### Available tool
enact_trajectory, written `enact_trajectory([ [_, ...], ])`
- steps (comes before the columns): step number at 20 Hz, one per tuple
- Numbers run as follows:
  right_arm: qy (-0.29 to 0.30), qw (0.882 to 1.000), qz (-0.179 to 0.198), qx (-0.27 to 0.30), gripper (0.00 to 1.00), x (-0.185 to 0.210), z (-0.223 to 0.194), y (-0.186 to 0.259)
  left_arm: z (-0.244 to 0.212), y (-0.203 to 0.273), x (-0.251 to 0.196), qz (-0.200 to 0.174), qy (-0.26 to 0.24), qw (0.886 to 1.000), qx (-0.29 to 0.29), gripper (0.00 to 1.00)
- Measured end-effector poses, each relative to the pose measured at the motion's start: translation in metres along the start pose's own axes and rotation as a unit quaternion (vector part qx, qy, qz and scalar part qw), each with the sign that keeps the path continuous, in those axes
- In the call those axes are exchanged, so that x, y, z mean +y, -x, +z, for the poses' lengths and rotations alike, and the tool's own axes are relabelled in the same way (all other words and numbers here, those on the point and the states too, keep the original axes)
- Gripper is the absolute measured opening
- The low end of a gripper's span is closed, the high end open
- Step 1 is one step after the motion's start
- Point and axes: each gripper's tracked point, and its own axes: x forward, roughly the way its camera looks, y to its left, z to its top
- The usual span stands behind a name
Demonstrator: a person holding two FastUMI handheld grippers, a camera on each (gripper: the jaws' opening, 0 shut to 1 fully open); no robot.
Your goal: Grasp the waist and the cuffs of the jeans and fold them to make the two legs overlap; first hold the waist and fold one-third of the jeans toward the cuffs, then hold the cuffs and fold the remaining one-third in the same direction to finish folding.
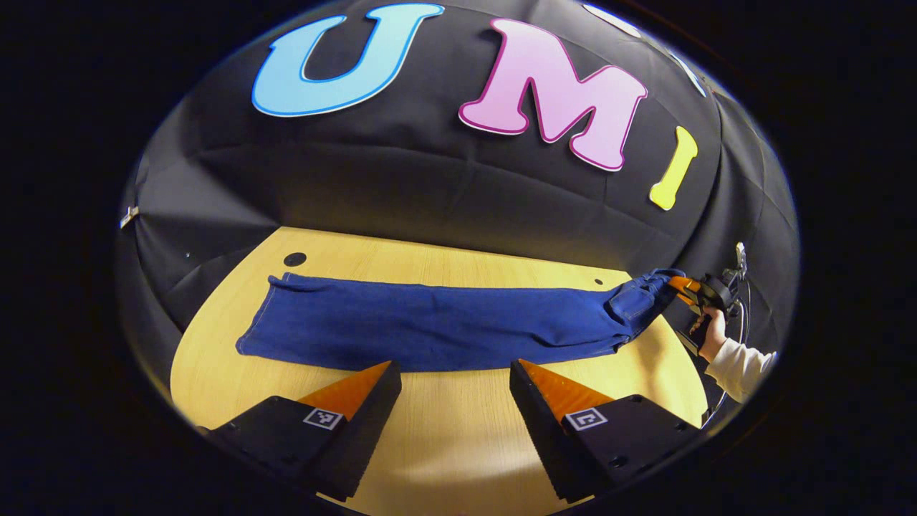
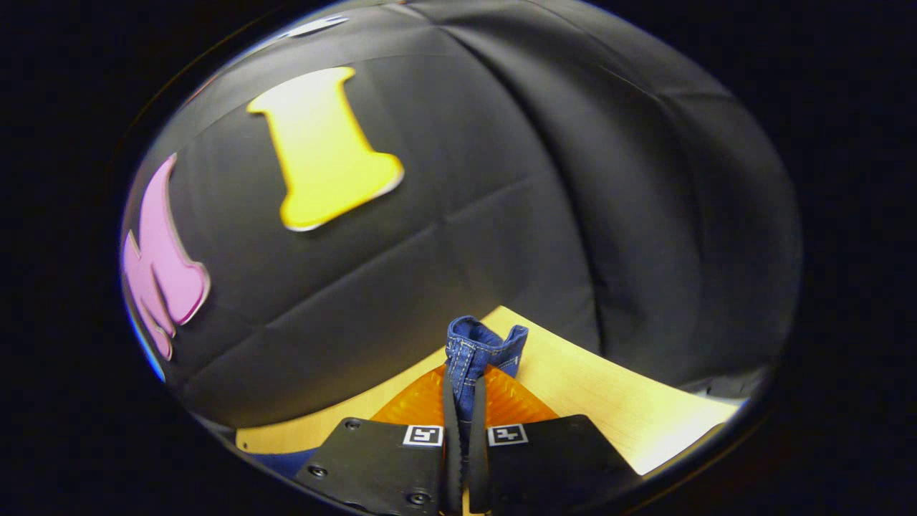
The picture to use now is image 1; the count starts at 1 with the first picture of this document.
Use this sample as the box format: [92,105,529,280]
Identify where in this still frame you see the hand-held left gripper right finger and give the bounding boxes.
[510,358,706,504]

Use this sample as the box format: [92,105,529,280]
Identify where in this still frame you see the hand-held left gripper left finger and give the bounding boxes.
[197,360,402,502]

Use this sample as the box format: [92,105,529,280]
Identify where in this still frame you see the blue denim jeans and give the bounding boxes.
[236,269,687,373]

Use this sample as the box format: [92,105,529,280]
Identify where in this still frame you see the black backdrop cloth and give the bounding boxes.
[115,0,800,402]

